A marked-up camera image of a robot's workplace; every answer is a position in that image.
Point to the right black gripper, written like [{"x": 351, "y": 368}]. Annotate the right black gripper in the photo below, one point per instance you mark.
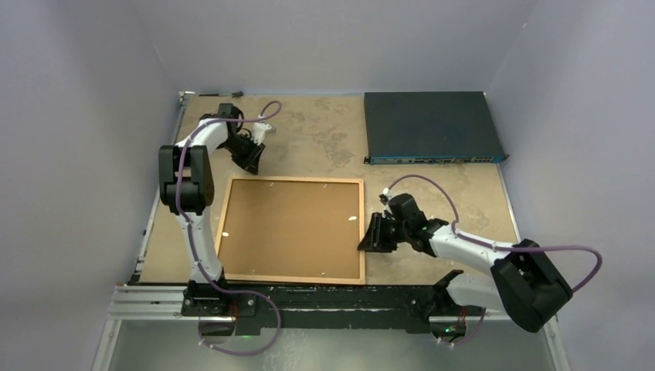
[{"x": 373, "y": 239}]

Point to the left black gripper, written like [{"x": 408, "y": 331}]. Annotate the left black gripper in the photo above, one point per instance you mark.
[{"x": 250, "y": 161}]

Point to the brown cardboard backing board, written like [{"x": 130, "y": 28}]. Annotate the brown cardboard backing board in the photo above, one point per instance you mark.
[{"x": 291, "y": 230}]

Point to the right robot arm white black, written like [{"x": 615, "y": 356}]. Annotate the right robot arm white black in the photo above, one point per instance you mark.
[{"x": 515, "y": 278}]

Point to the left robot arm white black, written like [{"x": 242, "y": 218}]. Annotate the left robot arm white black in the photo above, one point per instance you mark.
[{"x": 186, "y": 187}]

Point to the black mounting plate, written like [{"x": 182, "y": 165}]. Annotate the black mounting plate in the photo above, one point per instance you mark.
[{"x": 338, "y": 320}]

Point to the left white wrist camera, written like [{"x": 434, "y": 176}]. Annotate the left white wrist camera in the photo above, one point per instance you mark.
[{"x": 260, "y": 130}]

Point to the dark blue network switch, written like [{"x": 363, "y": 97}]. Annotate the dark blue network switch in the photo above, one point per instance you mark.
[{"x": 406, "y": 128}]

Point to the aluminium rail base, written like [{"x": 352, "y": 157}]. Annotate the aluminium rail base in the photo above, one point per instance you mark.
[{"x": 254, "y": 299}]

